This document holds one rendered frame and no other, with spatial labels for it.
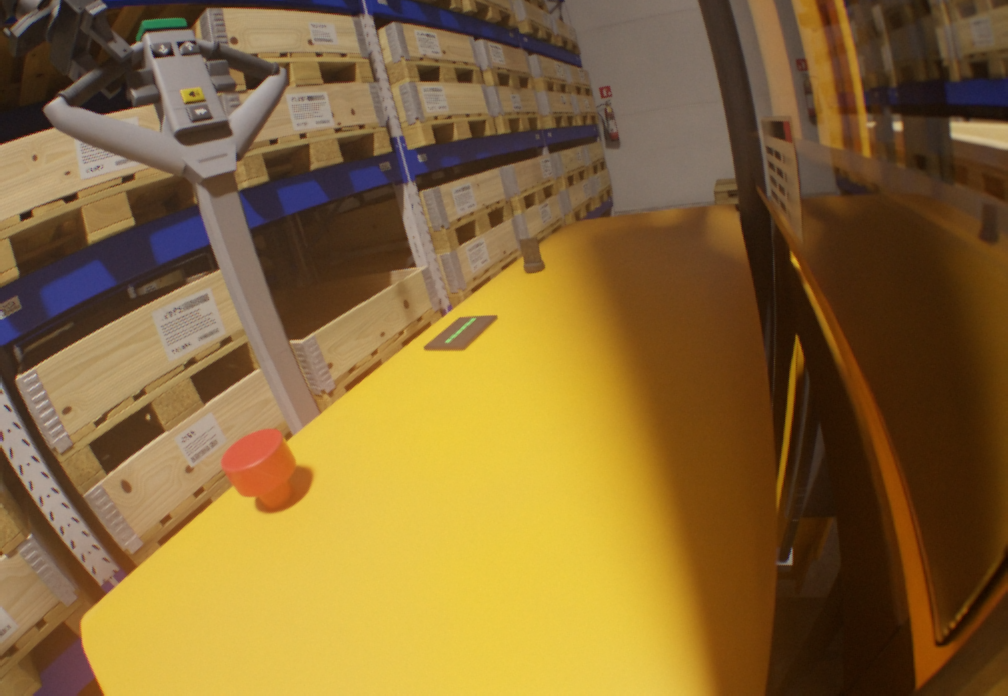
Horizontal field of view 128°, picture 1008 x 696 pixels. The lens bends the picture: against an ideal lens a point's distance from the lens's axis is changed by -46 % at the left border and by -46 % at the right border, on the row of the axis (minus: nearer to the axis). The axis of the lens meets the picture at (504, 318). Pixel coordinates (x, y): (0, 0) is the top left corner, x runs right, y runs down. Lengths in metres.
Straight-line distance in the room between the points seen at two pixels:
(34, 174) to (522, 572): 1.36
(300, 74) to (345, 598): 1.79
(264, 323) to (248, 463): 0.46
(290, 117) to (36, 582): 1.69
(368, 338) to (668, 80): 4.92
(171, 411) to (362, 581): 1.23
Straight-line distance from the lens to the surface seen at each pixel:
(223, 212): 0.67
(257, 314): 0.68
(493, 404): 0.26
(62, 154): 1.41
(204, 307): 1.42
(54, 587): 1.46
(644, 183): 5.97
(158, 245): 1.47
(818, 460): 0.73
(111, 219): 1.38
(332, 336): 1.70
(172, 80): 0.74
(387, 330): 1.90
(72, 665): 1.66
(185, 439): 1.41
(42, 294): 1.38
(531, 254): 0.51
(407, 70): 2.36
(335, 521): 0.22
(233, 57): 0.83
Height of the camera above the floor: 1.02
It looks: 20 degrees down
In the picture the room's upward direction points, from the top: 15 degrees counter-clockwise
